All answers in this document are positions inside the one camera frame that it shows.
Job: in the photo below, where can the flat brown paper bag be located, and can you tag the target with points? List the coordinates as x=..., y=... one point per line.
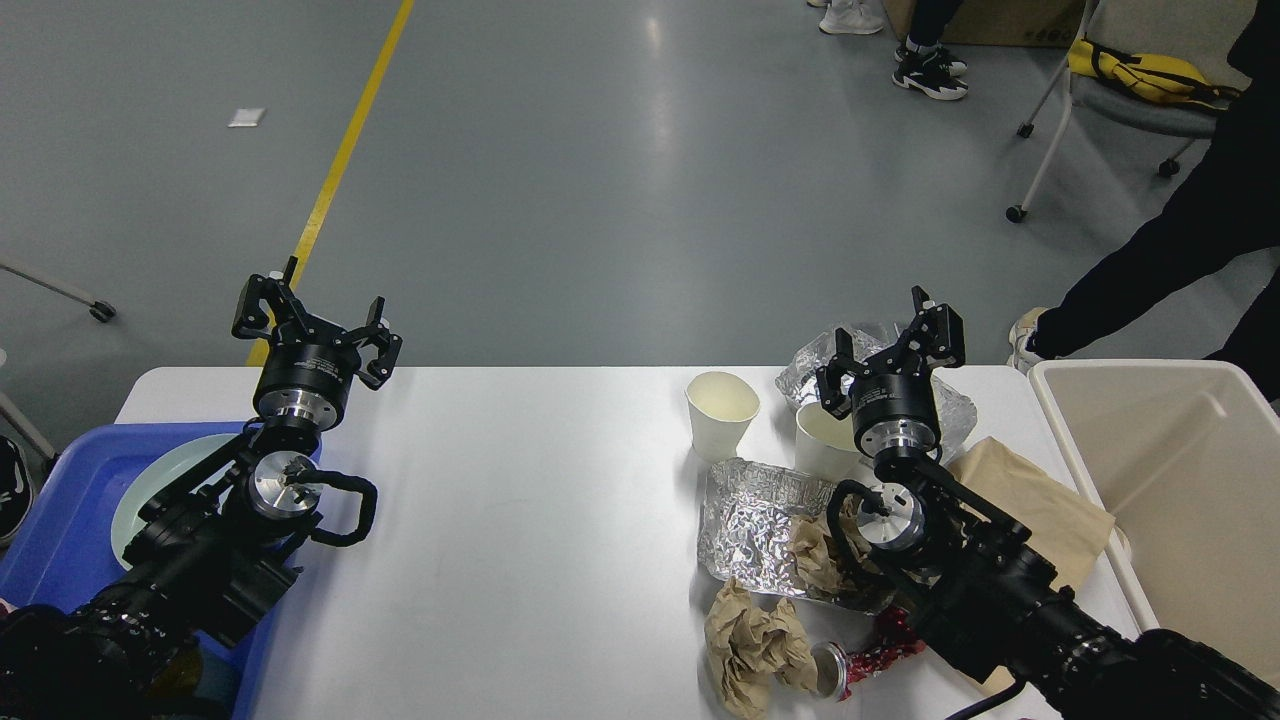
x=1067, y=528

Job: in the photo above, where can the person in dark jeans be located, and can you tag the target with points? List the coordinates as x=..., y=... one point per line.
x=923, y=63

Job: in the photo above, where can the crumpled brown paper in tray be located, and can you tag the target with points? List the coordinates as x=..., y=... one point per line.
x=818, y=564

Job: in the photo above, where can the crumpled brown paper ball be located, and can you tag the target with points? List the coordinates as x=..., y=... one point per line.
x=749, y=648

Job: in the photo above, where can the white paper bowl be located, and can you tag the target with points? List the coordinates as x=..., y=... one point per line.
x=825, y=446

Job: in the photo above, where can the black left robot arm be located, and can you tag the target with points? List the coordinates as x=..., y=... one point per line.
x=213, y=553

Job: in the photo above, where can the teal mug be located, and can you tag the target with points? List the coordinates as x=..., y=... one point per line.
x=198, y=685

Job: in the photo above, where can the black shoe at left edge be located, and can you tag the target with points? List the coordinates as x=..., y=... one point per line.
x=17, y=491

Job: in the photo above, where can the blue plastic tray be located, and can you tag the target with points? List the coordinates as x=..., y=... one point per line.
x=62, y=556

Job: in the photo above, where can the aluminium foil tray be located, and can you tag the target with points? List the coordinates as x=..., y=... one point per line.
x=744, y=528

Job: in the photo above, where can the crumpled foil sheet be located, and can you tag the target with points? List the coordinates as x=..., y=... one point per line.
x=796, y=382

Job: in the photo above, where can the white paper cup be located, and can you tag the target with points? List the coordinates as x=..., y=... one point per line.
x=721, y=407

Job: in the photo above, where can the beige plastic bin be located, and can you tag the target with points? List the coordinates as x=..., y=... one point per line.
x=1185, y=455

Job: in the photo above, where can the grey wheeled chair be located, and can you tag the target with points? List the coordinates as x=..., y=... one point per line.
x=1199, y=31

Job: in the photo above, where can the green plate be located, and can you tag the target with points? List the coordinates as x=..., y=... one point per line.
x=126, y=524

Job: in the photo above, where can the cardboard box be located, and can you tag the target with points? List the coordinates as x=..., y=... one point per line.
x=1015, y=23

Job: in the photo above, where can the yellow bag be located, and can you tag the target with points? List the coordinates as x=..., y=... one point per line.
x=1149, y=77

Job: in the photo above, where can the crushed red can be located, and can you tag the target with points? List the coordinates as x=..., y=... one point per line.
x=839, y=670

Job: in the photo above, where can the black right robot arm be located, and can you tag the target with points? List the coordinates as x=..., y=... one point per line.
x=982, y=597

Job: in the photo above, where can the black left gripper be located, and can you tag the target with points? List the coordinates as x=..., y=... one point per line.
x=310, y=381

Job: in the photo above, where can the person in white sneakers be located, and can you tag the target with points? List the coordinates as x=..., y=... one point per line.
x=847, y=18

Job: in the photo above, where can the grey caster leg at left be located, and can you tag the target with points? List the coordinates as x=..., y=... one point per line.
x=100, y=310

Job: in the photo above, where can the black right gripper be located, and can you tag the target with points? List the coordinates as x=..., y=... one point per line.
x=895, y=409

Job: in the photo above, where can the person in black at right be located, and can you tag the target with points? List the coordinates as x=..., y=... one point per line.
x=1225, y=208

